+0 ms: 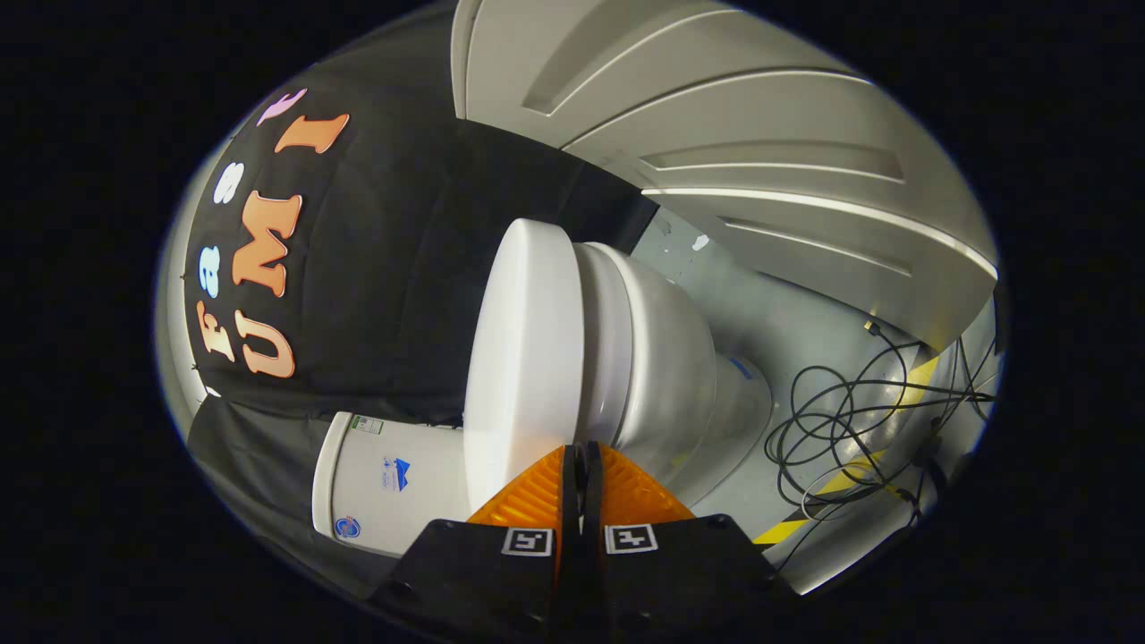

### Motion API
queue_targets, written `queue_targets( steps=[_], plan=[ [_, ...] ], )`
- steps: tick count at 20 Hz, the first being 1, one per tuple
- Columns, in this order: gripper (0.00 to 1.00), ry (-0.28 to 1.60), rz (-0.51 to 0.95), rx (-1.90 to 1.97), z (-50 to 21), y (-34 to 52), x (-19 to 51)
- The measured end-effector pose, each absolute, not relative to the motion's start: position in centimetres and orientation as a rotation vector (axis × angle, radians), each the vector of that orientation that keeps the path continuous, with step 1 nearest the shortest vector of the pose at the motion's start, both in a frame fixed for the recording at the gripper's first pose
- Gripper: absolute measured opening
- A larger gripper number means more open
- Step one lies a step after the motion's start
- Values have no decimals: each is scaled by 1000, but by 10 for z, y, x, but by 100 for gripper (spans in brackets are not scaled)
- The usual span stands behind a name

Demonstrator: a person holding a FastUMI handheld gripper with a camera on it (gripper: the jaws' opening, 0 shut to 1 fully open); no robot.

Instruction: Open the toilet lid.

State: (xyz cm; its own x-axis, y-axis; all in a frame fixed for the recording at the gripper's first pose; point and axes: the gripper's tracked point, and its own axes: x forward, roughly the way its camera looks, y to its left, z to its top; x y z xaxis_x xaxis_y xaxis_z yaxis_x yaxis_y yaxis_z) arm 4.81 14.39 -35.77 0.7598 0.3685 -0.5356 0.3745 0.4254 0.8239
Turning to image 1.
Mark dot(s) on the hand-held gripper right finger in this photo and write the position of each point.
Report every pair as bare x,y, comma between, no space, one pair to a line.
680,586

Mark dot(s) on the white toilet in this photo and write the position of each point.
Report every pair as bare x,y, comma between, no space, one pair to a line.
666,358

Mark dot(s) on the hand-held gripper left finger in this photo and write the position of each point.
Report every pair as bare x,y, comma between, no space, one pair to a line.
487,581

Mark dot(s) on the yellow black floor tape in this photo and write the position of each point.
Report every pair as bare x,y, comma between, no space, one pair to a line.
836,483

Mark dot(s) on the white toilet lid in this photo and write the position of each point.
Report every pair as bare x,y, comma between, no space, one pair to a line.
523,358

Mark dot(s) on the black backdrop cloth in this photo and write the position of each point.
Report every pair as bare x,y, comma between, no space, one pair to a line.
394,268

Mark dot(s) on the white cabinet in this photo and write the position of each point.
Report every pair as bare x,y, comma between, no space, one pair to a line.
716,107

